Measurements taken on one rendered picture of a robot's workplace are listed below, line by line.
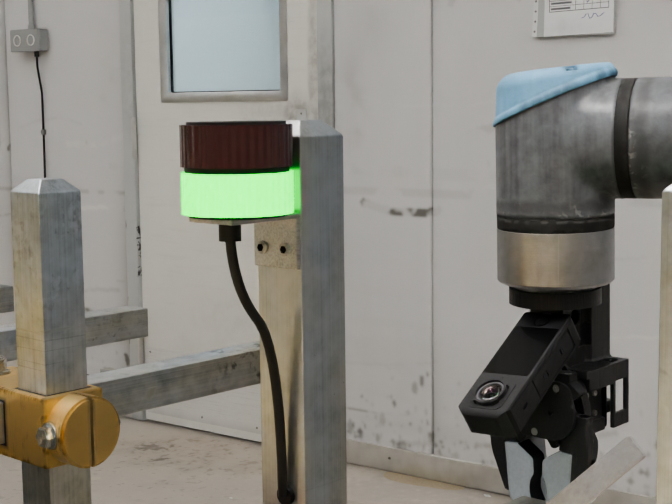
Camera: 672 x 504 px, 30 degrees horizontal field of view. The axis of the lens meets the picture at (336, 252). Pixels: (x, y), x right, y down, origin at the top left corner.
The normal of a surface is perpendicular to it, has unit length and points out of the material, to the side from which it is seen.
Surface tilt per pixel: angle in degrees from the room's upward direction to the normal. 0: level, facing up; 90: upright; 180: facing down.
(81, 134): 90
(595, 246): 90
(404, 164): 90
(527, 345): 33
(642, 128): 78
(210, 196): 90
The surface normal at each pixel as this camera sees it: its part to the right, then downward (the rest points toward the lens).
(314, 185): 0.73, 0.07
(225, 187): -0.11, 0.12
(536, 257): -0.49, 0.13
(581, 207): 0.23, 0.12
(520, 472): -0.69, 0.12
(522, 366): -0.42, -0.78
